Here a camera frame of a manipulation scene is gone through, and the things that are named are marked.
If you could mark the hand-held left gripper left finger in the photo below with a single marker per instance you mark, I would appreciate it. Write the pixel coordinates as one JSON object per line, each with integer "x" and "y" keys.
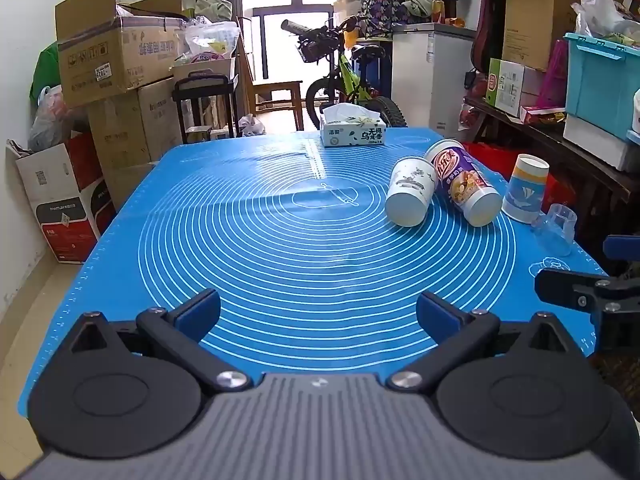
{"x": 197, "y": 312}

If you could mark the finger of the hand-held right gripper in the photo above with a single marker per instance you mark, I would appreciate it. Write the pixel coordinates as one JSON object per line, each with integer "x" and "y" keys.
{"x": 621, "y": 247}
{"x": 567, "y": 287}

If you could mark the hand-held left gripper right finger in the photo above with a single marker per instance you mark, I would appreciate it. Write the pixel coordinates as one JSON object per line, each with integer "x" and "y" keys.
{"x": 440, "y": 314}

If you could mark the clear plastic cup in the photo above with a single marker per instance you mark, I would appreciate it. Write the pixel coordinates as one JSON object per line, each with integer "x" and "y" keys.
{"x": 556, "y": 227}

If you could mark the blue white paper cup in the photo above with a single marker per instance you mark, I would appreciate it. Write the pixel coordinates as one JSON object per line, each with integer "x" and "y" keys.
{"x": 525, "y": 190}

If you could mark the white grey-print paper cup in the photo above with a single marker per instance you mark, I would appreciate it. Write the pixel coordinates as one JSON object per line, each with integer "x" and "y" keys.
{"x": 410, "y": 190}

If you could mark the purple milk tea cup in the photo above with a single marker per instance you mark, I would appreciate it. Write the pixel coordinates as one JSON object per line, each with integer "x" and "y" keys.
{"x": 462, "y": 180}

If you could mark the dark wooden side table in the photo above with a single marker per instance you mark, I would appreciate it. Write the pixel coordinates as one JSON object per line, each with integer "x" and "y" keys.
{"x": 590, "y": 175}

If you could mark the white foam box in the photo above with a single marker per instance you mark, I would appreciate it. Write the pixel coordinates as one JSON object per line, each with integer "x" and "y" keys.
{"x": 595, "y": 142}

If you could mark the blue silicone baking mat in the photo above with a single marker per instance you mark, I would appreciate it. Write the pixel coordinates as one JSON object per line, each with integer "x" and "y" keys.
{"x": 300, "y": 240}

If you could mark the red plastic crate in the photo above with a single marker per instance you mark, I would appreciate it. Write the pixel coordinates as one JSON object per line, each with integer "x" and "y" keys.
{"x": 492, "y": 157}

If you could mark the teal plastic storage bin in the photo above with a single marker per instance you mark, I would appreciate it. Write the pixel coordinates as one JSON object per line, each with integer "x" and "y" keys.
{"x": 600, "y": 80}

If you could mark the red white cardboard box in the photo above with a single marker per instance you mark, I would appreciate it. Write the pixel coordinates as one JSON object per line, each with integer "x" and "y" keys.
{"x": 60, "y": 200}

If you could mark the pink packet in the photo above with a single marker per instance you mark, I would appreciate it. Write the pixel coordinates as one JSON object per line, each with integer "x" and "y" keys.
{"x": 554, "y": 75}

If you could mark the plain brown cardboard box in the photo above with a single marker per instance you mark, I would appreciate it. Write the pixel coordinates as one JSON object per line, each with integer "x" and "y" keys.
{"x": 135, "y": 125}

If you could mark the green white carton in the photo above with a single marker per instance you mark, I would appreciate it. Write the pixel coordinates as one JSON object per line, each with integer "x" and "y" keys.
{"x": 502, "y": 85}

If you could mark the white green tissue box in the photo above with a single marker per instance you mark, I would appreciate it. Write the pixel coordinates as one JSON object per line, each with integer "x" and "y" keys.
{"x": 352, "y": 127}

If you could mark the wooden chair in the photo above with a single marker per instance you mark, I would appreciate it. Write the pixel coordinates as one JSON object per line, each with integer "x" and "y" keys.
{"x": 277, "y": 97}

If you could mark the white chest freezer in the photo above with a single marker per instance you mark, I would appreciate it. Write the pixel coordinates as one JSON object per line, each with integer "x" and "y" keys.
{"x": 430, "y": 75}

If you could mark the white crumpled plastic bag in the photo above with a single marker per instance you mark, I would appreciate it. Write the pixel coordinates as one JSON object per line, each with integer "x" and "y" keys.
{"x": 597, "y": 7}

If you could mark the tall brown cardboard box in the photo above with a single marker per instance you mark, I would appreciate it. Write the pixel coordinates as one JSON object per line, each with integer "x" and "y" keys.
{"x": 537, "y": 20}

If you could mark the red white plastic bag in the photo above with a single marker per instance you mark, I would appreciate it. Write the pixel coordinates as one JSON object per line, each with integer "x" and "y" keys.
{"x": 47, "y": 120}

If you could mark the green black bicycle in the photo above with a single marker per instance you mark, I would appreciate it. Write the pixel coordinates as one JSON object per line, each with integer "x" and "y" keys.
{"x": 345, "y": 70}

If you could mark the dark red bag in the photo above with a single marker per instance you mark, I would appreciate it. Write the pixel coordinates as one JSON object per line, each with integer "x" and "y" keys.
{"x": 490, "y": 20}

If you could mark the large open cardboard box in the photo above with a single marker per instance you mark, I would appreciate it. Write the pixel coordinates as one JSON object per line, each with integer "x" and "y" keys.
{"x": 110, "y": 60}

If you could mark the orange drink bottle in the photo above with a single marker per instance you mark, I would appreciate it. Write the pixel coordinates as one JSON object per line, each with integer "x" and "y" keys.
{"x": 438, "y": 9}

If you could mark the floral fabric bag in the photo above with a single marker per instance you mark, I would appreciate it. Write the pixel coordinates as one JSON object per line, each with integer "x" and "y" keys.
{"x": 385, "y": 10}

